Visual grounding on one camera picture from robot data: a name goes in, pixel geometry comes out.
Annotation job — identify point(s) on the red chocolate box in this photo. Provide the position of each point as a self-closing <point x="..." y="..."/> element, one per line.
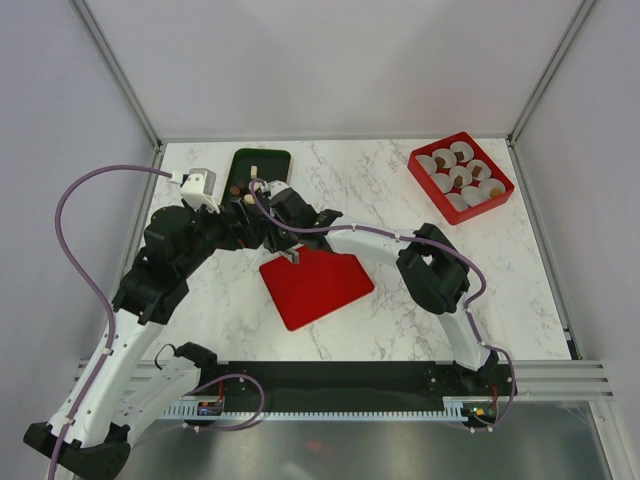
<point x="453" y="190"/>

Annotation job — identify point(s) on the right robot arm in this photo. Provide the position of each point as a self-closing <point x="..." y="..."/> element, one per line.
<point x="439" y="279"/>

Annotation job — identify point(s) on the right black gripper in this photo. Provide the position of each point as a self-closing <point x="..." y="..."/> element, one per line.
<point x="274" y="242"/>

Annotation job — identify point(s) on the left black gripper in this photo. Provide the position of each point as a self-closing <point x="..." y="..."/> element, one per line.
<point x="249" y="234"/>

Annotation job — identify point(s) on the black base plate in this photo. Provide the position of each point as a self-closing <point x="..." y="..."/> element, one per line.
<point x="323" y="386"/>

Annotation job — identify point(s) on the dark green tray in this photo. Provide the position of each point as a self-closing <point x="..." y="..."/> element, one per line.
<point x="273" y="165"/>

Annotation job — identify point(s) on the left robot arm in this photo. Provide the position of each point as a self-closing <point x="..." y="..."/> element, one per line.
<point x="94" y="431"/>

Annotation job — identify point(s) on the red box lid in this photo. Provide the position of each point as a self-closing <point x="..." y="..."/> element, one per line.
<point x="319" y="284"/>

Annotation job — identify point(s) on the white cable duct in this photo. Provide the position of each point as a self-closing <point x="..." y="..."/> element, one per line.
<point x="450" y="411"/>

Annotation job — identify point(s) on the metal tongs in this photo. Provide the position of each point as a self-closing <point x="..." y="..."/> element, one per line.
<point x="292" y="255"/>

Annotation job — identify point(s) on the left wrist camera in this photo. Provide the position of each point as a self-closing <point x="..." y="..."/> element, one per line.
<point x="197" y="190"/>

